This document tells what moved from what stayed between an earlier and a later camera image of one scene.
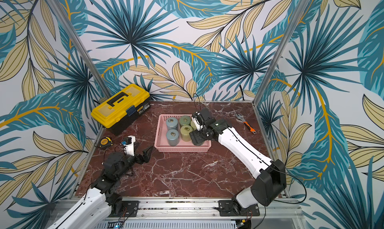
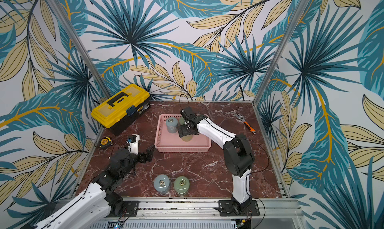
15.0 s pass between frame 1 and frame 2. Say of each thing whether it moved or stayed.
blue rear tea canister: stayed
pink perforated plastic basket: stayed
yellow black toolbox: stayed
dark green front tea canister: moved
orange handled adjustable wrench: stayed
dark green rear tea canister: stayed
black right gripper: moved
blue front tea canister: moved
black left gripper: stayed
